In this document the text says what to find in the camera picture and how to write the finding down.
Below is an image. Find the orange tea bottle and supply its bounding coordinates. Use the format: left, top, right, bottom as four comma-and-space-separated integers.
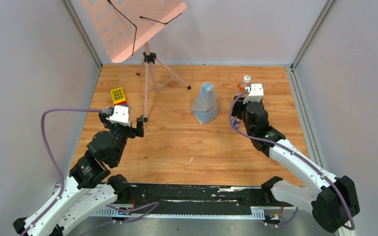
236, 79, 252, 96

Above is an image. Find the white bottle cap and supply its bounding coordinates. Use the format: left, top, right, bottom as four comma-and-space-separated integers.
243, 75, 251, 83

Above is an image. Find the clear Pepsi bottle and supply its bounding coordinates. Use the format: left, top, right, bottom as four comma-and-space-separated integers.
231, 117, 242, 129

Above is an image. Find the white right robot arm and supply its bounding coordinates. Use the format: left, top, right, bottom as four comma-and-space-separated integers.
229, 96, 361, 233

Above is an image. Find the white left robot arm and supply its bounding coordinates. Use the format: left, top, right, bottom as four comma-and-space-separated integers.
13, 106, 147, 236

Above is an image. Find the yellow red blue toy block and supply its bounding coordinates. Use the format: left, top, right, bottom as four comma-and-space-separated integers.
110, 87, 127, 106

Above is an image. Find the blue item in plastic bag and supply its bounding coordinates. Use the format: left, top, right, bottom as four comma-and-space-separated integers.
191, 83, 218, 124

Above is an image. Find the pink music stand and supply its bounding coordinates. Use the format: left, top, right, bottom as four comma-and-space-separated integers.
81, 0, 191, 121

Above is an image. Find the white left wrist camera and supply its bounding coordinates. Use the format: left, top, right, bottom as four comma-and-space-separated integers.
107, 105, 131, 127

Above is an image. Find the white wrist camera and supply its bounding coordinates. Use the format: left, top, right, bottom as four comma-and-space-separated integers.
243, 84, 264, 104
107, 105, 131, 127

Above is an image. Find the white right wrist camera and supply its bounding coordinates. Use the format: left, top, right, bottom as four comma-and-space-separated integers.
243, 84, 264, 104

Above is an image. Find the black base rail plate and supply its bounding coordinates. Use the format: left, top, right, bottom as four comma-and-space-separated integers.
99, 183, 294, 216

